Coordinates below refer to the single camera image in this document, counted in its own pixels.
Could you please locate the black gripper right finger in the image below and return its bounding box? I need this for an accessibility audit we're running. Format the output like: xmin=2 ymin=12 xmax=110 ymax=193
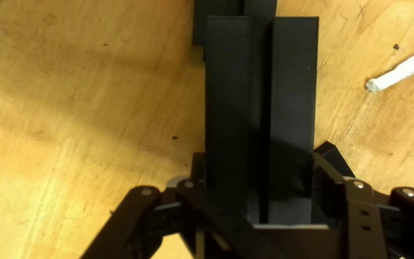
xmin=313 ymin=143 xmax=414 ymax=259

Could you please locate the white flexible tube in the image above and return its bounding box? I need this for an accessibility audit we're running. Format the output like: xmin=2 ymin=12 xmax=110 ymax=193
xmin=366 ymin=55 xmax=414 ymax=93

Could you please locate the long black track piece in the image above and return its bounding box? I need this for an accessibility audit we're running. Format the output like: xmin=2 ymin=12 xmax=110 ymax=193
xmin=206 ymin=16 xmax=320 ymax=225

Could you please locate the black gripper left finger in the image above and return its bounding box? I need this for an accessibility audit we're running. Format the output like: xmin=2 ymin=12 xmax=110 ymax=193
xmin=80 ymin=153 xmax=285 ymax=259

